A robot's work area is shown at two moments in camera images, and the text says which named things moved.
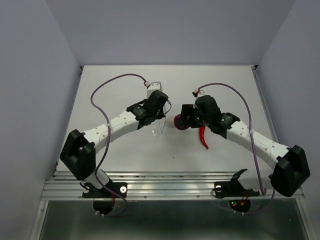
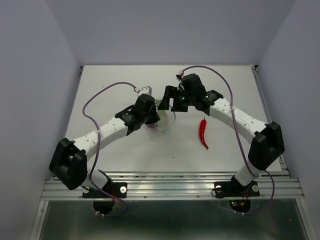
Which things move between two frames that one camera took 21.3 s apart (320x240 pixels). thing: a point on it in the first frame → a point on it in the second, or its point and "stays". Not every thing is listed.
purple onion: (176, 123) → (152, 126)
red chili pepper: (202, 136) stays
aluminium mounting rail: (155, 185) stays
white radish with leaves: (170, 121) → (163, 122)
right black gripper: (187, 110) → (171, 92)
